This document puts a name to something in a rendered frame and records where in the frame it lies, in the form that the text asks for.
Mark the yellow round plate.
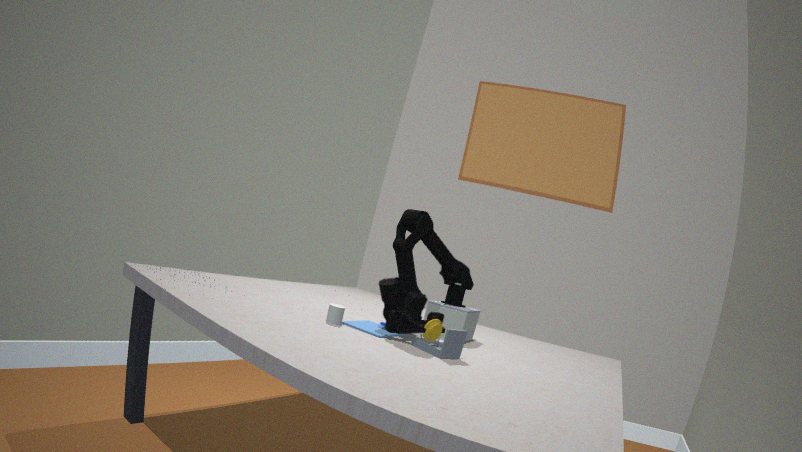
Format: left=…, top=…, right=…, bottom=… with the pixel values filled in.
left=422, top=319, right=442, bottom=342

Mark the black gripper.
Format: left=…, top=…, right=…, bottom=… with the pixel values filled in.
left=385, top=306, right=444, bottom=334

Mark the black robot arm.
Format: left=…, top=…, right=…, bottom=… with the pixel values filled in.
left=379, top=209, right=474, bottom=322

